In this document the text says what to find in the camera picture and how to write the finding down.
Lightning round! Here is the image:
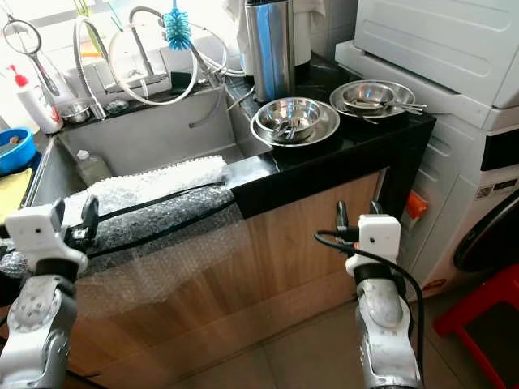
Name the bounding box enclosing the wire mesh skimmer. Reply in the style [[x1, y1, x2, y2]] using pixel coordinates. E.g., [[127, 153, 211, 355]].
[[0, 10, 62, 98]]

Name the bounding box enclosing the small steel cup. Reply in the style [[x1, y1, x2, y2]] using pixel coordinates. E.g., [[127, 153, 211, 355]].
[[58, 101, 92, 124]]

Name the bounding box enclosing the white red pump bottle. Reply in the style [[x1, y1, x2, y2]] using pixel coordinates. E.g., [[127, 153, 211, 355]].
[[6, 65, 62, 135]]

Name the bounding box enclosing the steel chopstick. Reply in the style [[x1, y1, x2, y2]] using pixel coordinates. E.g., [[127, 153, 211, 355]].
[[377, 100, 428, 109], [377, 104, 424, 113]]

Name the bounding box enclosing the white washing machine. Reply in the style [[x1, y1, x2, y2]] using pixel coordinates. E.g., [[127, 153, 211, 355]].
[[334, 0, 519, 280]]

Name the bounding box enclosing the white looped hose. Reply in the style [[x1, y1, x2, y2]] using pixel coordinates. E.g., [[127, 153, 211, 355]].
[[105, 20, 248, 108]]

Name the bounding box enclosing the large steel plate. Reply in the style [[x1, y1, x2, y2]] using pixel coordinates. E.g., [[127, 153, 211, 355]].
[[329, 79, 418, 119]]

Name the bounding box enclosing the small deep steel bowl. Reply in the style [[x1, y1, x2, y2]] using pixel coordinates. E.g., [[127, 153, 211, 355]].
[[255, 97, 325, 143]]

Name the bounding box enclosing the bubble wrap sheet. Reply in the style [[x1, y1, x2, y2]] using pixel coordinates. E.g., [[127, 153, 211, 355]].
[[4, 156, 362, 317]]

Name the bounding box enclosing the red plastic stool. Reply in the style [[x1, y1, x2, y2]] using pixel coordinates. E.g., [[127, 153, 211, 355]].
[[431, 263, 519, 389]]

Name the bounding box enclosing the blue bottle brush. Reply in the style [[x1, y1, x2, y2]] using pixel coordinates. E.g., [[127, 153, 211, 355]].
[[162, 0, 193, 52]]

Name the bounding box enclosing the yellow cloth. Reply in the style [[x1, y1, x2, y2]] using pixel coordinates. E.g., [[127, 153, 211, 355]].
[[0, 168, 35, 220]]

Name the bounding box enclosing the wooden black top sink cabinet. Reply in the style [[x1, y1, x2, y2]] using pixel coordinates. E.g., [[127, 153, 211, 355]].
[[0, 53, 439, 389]]

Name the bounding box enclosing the shallow steel bowl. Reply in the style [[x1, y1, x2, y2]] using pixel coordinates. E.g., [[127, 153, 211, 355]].
[[342, 82, 398, 111]]

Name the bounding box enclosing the small orange plastic object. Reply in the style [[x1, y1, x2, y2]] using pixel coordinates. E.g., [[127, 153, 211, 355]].
[[405, 190, 429, 220]]

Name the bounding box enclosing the flexible steel hose faucet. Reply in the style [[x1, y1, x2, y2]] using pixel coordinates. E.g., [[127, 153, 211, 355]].
[[73, 16, 108, 120]]

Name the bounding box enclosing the wide rim steel plate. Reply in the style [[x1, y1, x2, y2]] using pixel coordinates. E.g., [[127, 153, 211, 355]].
[[250, 100, 341, 149]]

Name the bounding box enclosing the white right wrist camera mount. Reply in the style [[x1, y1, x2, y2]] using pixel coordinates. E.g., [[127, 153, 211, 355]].
[[345, 214, 402, 278]]

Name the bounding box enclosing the stainless steel sink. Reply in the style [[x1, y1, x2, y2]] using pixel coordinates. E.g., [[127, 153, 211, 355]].
[[23, 81, 252, 207]]

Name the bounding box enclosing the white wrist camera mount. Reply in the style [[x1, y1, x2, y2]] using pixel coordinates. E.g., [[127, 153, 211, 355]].
[[4, 205, 88, 275], [345, 214, 402, 278]]

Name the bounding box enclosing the steel spoon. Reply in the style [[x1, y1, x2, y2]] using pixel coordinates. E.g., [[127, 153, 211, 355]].
[[347, 97, 398, 111]]

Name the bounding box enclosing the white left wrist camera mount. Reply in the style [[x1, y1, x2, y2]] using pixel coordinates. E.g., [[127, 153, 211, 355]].
[[4, 205, 88, 275]]

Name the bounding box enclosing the blue plastic bowl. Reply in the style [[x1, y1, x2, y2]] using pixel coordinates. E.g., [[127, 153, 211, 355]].
[[0, 127, 37, 177]]

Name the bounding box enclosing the clear plastic bottle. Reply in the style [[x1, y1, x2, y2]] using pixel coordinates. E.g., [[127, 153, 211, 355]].
[[75, 149, 113, 189]]

